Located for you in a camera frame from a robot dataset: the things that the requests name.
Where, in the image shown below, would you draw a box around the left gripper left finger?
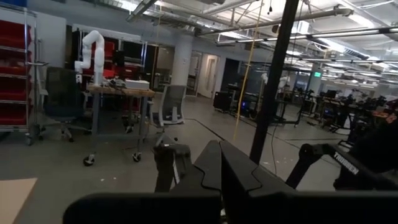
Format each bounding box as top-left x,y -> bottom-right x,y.
169,139 -> 223,195

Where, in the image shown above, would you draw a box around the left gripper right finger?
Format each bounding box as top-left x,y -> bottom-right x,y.
220,140 -> 297,196

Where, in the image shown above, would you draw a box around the black equipment case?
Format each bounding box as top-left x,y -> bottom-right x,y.
213,90 -> 233,113

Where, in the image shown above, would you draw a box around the light grey office chair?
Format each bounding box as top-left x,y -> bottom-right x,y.
157,84 -> 188,127

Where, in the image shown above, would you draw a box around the white door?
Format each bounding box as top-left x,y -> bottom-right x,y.
198,54 -> 220,99

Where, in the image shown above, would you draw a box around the white cardboard box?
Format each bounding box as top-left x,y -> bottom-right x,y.
124,78 -> 151,91

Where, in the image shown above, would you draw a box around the white column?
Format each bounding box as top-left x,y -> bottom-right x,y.
170,34 -> 195,88

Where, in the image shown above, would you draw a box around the cluttered work table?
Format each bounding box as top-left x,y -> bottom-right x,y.
82,83 -> 157,167

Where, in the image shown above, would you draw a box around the distant robot workstations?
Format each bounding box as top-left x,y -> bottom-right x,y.
292,88 -> 398,147

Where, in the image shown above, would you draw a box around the grey ceiling pipe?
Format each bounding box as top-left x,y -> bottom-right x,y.
197,7 -> 354,37

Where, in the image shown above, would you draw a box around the dark office chair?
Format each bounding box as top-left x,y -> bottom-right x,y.
42,66 -> 91,143

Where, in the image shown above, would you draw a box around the light wood desk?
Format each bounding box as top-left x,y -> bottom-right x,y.
0,177 -> 39,224

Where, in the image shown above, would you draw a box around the red storage bin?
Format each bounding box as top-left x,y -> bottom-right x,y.
0,77 -> 30,102
0,50 -> 32,76
0,104 -> 29,126
0,19 -> 32,49

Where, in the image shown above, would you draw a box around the black floor cable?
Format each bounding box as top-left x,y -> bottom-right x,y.
269,130 -> 280,175

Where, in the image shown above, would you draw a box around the yellow hanging cord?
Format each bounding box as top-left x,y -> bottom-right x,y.
233,0 -> 266,141

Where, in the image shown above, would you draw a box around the metal wire shelf rack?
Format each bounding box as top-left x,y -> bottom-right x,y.
0,2 -> 50,146

